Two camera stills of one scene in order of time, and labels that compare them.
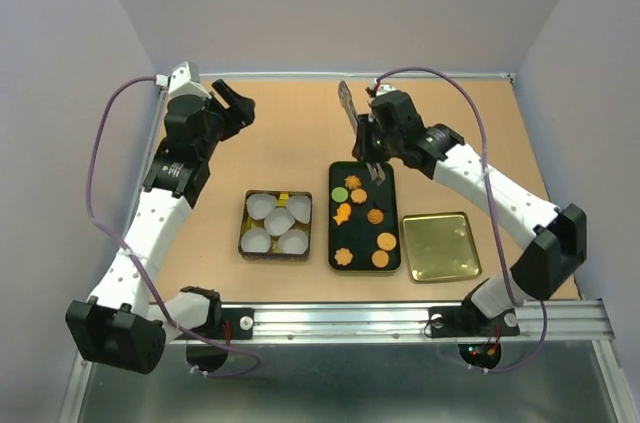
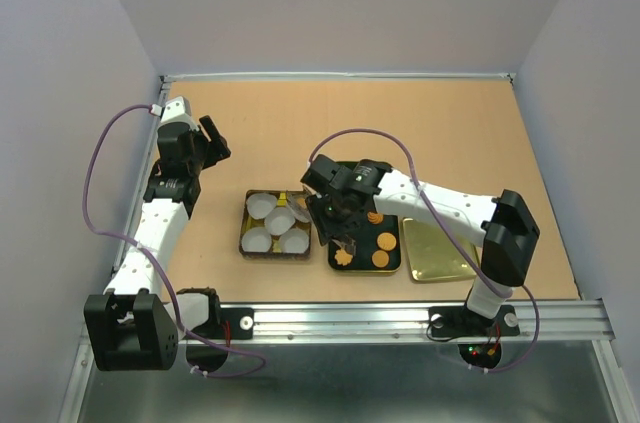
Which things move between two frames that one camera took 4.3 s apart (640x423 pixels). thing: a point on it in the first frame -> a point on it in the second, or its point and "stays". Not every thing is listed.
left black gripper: x=241 y=113 -> x=216 y=149
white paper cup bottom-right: x=294 y=241 stays
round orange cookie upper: x=386 y=241 stays
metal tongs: x=376 y=169 -> x=299 y=208
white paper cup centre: x=279 y=221 stays
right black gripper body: x=376 y=146 -> x=330 y=215
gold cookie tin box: x=276 y=225 stays
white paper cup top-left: x=260 y=205 stays
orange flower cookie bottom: x=343 y=256 stays
